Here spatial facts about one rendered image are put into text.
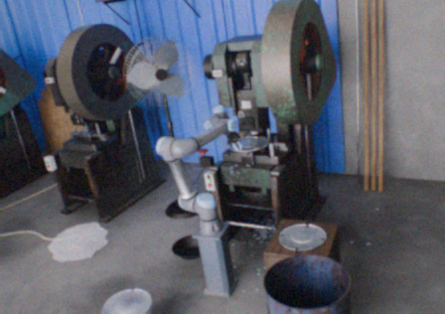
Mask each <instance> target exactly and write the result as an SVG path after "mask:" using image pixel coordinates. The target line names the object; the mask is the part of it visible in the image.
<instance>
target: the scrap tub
mask: <svg viewBox="0 0 445 314"><path fill-rule="evenodd" d="M350 287H351V279H350V274H349V273H348V272H347V270H346V269H345V268H344V267H343V266H342V265H341V264H339V263H338V262H336V261H335V260H333V259H330V258H329V257H327V256H321V255H316V254H298V255H293V256H290V257H285V258H284V259H281V260H278V261H277V262H276V263H274V264H272V266H270V267H269V269H267V271H266V273H265V275H264V276H263V288H264V290H265V294H266V302H267V312H268V314H351V312H352V305H351V302H350ZM268 310H269V311H268Z"/></svg>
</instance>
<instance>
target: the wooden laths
mask: <svg viewBox="0 0 445 314"><path fill-rule="evenodd" d="M364 34H365V190H368V189H369V17H368V0H364ZM356 54H357V190H359V189H360V63H359V18H358V0H356ZM378 82H379V154H378V191H379V192H382V124H383V0H379V21H378ZM375 184H376V69H375V0H371V189H372V190H375Z"/></svg>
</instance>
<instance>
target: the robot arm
mask: <svg viewBox="0 0 445 314"><path fill-rule="evenodd" d="M205 129H206V131H203V132H202V133H200V134H198V135H196V136H195V137H189V138H186V139H181V138H175V137H161V138H160V140H158V142H157V146H156V149H157V153H158V154H159V155H163V158H164V161H165V162H166V163H169V167H170V168H171V170H172V173H173V176H174V177H175V181H176V182H177V185H178V188H179V190H180V191H181V193H180V195H179V200H178V203H179V205H180V206H181V208H182V209H184V210H186V211H190V212H195V213H197V214H199V215H200V219H201V221H200V226H199V231H200V233H201V234H202V235H206V236H211V235H216V234H218V233H220V232H221V231H222V230H223V223H222V221H221V220H220V218H219V214H218V209H217V200H216V197H214V195H213V194H208V193H203V194H198V191H197V189H196V188H193V185H192V182H191V181H190V177H189V175H188V173H187V170H186V167H185V166H184V162H183V160H182V158H186V157H188V156H190V155H193V154H195V153H196V152H199V150H200V148H202V146H205V145H206V144H208V143H210V142H211V141H213V140H215V139H217V137H220V136H221V135H223V134H224V135H226V138H227V142H228V145H229V146H231V147H232V148H234V149H235V150H237V152H240V150H241V147H242V146H241V144H240V140H241V138H240V135H239V134H238V133H237V132H236V131H235V130H236V129H237V122H236V121H235V120H234V119H229V117H228V114H227V113H226V111H225V108H224V107H223V106H222V105H219V106H217V107H215V108H214V115H213V116H211V118H210V119H208V120H207V122H205ZM235 143H237V146H238V149H237V146H235Z"/></svg>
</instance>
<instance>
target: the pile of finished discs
mask: <svg viewBox="0 0 445 314"><path fill-rule="evenodd" d="M280 234H281V235H284V236H281V235H280V236H279V241H280V243H281V244H282V245H283V246H285V247H287V248H290V249H293V250H296V248H299V249H298V250H310V249H313V248H317V247H319V246H320V245H322V244H323V243H324V242H325V239H326V234H325V231H323V230H322V229H319V228H318V227H317V226H311V225H309V226H308V228H305V225H296V226H290V227H289V228H287V229H284V230H283V231H282V232H281V233H280ZM322 238H324V239H322Z"/></svg>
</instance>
